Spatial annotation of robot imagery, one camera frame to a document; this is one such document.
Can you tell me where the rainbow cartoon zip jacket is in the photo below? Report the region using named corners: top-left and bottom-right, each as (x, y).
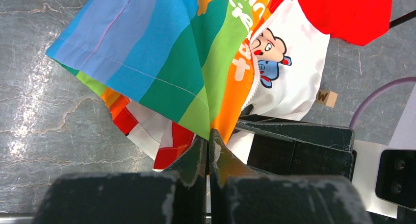
top-left (46, 0), bottom-right (392, 170)

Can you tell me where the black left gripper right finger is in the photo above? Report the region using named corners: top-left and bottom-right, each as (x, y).
top-left (208, 129), bottom-right (372, 224)

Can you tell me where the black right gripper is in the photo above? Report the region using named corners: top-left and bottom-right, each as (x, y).
top-left (234, 114), bottom-right (356, 180)

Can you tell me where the black music stand tripod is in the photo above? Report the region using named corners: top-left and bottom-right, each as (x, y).
top-left (389, 10), bottom-right (416, 29)

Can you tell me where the small wooden cube block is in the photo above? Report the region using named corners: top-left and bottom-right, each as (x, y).
top-left (315, 89), bottom-right (338, 108)

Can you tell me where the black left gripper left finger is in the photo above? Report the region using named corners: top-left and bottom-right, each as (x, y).
top-left (33, 137), bottom-right (207, 224)

